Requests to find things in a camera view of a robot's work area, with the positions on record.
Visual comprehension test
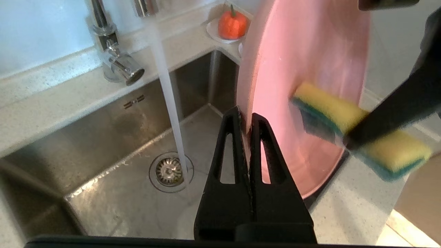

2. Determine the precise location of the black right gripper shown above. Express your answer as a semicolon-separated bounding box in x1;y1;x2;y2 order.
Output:
342;7;441;151

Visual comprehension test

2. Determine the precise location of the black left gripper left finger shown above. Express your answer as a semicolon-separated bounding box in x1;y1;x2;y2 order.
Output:
194;106;254;242

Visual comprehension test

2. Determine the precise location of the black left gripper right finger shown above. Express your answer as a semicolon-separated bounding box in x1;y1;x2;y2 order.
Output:
235;113;317;243

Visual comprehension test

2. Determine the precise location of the yellow sponge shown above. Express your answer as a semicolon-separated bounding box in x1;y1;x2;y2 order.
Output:
291;81;433;182

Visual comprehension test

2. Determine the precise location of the pink plate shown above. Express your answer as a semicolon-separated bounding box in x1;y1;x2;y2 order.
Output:
237;0;371;200

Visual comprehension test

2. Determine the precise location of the stainless steel sink basin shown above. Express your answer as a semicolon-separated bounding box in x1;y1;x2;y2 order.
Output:
0;50;242;239

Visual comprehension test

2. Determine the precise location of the round metal drain strainer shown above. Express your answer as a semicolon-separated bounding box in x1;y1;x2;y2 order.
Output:
149;152;195;194

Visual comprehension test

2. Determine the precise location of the running water stream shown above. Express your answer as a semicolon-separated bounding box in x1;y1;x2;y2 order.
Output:
147;21;191;184

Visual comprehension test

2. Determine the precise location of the red toy tomato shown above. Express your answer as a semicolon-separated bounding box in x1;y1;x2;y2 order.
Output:
217;4;249;40

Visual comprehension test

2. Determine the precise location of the chrome gooseneck faucet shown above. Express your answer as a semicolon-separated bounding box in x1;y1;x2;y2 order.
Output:
90;0;160;87

